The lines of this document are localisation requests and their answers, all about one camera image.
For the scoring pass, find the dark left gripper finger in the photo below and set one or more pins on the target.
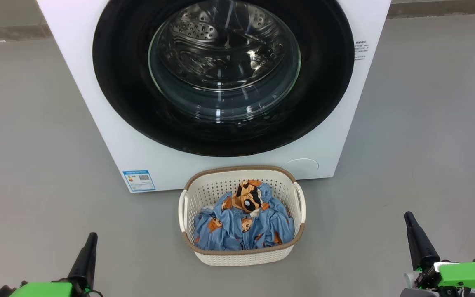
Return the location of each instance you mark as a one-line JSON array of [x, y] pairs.
[[84, 264]]

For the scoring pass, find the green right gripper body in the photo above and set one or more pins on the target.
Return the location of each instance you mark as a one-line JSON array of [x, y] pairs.
[[468, 274]]

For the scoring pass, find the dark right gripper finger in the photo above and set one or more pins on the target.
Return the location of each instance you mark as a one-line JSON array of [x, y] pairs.
[[421, 247]]

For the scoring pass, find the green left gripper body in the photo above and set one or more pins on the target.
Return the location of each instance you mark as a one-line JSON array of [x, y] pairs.
[[43, 290]]

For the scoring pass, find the blue bear-print garment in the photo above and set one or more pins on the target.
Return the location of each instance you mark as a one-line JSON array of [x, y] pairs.
[[229, 231]]

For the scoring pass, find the washing machine door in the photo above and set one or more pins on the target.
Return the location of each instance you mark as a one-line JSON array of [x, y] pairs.
[[122, 82]]

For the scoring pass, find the white front-load washing machine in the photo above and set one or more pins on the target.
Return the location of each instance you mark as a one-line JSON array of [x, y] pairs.
[[81, 103]]

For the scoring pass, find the blue energy label sticker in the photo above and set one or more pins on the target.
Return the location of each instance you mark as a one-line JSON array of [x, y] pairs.
[[138, 181]]

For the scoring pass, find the cream perforated laundry basket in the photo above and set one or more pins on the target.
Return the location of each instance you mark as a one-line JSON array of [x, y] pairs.
[[221, 258]]

